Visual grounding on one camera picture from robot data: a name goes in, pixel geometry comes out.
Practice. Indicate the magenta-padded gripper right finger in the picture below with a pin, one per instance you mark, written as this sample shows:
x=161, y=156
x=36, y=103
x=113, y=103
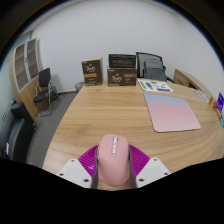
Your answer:
x=153, y=171

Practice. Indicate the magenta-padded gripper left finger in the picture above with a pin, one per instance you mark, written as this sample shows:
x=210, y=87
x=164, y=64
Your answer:
x=75, y=173

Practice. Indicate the pink computer mouse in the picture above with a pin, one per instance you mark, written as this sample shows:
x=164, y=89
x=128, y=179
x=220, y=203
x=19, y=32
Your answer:
x=113, y=166

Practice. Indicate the pink and blue mouse pad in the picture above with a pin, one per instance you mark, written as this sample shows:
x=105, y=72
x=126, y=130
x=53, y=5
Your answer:
x=171, y=113

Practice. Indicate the black armchair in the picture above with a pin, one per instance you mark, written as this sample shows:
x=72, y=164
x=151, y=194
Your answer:
x=15, y=136

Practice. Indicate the small teal card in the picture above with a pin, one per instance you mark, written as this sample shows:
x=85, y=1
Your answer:
x=222, y=121

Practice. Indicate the white sheet with coloured stickers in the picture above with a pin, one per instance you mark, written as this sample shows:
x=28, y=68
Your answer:
x=154, y=85

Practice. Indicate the white round disc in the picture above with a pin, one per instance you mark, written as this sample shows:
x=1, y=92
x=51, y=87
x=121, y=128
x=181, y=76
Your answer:
x=201, y=95

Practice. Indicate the small orange wooden stand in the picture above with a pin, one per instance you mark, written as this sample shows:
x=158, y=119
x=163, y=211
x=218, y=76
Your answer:
x=213, y=102

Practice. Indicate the purple card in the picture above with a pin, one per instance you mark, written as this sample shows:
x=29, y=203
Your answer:
x=220, y=102

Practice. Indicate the wooden side desk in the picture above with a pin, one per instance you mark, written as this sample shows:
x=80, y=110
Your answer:
x=186, y=80

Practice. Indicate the black visitor chair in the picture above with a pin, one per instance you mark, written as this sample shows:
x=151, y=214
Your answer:
x=43, y=80

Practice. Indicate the wide brown cardboard box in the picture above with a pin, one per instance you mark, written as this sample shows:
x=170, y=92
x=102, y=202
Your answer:
x=121, y=77

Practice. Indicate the grey backpack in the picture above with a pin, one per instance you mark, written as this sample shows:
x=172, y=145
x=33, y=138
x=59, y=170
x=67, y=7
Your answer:
x=155, y=70

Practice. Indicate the tall brown cardboard box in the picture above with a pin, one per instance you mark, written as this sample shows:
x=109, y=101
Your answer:
x=92, y=71

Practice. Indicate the black mesh office chair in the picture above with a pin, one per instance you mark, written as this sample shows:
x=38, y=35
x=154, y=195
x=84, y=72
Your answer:
x=140, y=61

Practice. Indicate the wooden shelf unit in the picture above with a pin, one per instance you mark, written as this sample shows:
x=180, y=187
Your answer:
x=25, y=73

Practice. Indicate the black cardboard box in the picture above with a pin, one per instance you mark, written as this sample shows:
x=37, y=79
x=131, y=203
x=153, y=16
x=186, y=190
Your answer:
x=122, y=61

